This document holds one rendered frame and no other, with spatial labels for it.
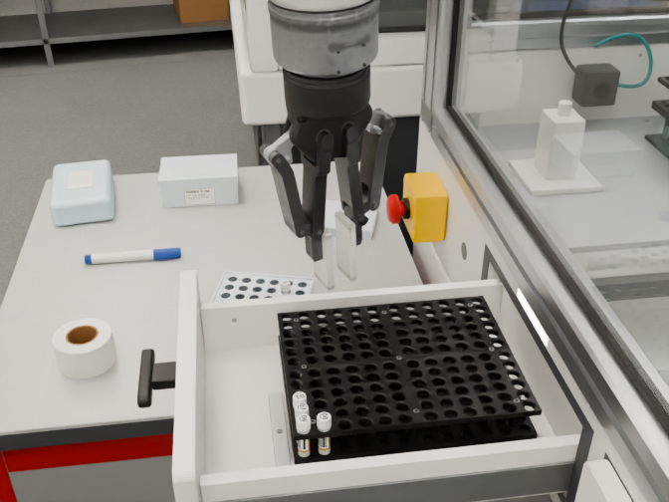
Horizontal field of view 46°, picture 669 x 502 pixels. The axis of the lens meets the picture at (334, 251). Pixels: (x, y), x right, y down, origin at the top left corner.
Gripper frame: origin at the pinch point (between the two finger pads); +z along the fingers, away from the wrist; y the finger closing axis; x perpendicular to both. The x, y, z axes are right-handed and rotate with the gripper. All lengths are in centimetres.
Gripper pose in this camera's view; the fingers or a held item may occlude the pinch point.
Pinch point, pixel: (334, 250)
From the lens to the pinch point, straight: 79.3
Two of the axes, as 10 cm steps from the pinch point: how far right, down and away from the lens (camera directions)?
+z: 0.4, 8.0, 6.1
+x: -5.1, -5.1, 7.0
